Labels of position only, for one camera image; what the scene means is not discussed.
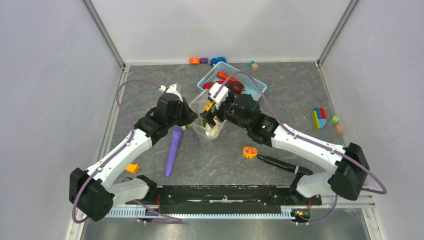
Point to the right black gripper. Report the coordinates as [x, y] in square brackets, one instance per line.
[217, 112]

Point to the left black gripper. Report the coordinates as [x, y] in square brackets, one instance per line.
[190, 115]

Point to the yellow toy pear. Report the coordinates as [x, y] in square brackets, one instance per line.
[208, 107]

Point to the clear dotted zip top bag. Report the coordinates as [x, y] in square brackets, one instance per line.
[201, 127]

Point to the white toy egg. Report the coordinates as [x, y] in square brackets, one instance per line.
[212, 132]

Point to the dark red toy onion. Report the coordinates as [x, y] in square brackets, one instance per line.
[236, 87]

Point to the light blue plastic basket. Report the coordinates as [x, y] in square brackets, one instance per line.
[249, 86]

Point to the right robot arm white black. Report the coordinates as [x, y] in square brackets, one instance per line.
[345, 167]

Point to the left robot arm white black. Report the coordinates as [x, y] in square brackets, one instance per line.
[94, 190]

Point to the white green block stack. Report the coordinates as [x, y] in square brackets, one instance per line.
[186, 127]

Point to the purple toy microphone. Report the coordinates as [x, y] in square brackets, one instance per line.
[176, 137]

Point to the red toy tomato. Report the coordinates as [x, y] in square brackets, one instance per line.
[208, 85]

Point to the orange toy carrot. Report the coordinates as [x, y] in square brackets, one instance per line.
[223, 76]

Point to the orange round toy slice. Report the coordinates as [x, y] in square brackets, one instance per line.
[249, 152]

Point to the orange cylinder block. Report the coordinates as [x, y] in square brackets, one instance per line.
[194, 60]

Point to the blue toy car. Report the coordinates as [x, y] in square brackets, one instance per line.
[216, 60]

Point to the purple block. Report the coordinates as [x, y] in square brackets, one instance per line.
[204, 60]

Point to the teal and tan cubes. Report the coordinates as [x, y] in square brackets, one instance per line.
[253, 66]

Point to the orange wedge block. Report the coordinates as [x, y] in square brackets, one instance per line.
[133, 168]

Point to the black marker pen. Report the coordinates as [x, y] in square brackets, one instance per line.
[295, 169]

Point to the multicolour block stack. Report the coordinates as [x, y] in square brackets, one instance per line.
[319, 118]

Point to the green cube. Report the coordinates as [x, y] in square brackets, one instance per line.
[335, 119]

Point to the tan wooden cube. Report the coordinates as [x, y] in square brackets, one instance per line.
[339, 129]

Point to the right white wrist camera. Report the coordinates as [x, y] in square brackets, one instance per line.
[217, 94]

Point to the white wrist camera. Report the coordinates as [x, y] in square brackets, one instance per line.
[217, 94]
[172, 89]

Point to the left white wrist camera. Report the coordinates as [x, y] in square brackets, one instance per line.
[172, 89]

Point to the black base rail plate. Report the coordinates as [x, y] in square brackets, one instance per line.
[226, 199]

